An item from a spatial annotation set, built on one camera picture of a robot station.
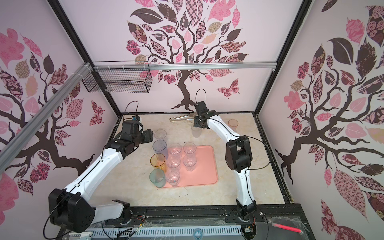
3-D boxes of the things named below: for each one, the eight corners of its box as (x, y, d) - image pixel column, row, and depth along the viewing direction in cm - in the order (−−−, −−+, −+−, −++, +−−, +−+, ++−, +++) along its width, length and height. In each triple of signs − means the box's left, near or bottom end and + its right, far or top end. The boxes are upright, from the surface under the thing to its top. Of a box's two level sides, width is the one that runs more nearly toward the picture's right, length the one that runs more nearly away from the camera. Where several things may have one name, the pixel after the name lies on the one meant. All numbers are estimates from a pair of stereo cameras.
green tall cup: (152, 187, 85) (148, 181, 76) (155, 176, 89) (150, 168, 80) (165, 187, 85) (161, 181, 76) (166, 176, 89) (163, 168, 80)
